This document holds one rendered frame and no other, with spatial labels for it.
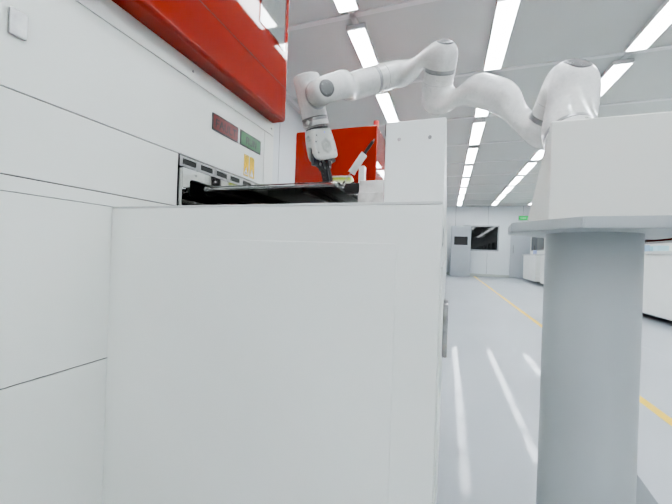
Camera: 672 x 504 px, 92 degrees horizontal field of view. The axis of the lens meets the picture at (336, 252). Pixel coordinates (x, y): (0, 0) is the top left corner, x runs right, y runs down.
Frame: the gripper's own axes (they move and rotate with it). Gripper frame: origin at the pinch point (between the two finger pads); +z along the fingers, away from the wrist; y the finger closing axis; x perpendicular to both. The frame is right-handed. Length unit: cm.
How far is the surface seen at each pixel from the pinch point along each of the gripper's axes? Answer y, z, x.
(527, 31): 287, -83, 0
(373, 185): -21.8, 3.6, -34.6
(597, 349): -15, 40, -73
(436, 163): -32, 1, -55
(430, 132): -31, -4, -54
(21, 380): -85, 20, -7
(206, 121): -32.8, -20.9, 8.8
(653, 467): 52, 125, -83
